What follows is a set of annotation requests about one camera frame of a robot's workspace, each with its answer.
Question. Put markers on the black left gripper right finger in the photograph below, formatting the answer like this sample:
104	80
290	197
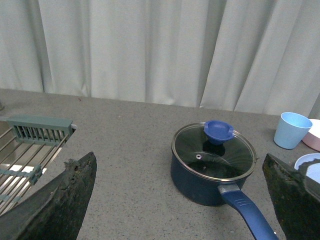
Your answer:
295	198

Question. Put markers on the green metal sink drying rack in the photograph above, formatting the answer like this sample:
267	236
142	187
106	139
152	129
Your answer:
28	144

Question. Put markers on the glass lid with blue knob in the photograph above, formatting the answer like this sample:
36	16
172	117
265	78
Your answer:
231	160

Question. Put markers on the light blue plastic plate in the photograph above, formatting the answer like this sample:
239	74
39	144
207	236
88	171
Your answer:
309	165

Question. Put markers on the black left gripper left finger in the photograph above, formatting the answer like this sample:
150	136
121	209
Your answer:
57	210

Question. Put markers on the dark blue saucepan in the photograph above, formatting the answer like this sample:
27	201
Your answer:
217	193

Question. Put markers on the white curtain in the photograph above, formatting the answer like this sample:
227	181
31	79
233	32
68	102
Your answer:
255	56

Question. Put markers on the pink plastic bowl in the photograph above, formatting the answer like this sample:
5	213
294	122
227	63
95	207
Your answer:
312	138

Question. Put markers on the light blue plastic cup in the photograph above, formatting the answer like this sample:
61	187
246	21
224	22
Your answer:
291	129

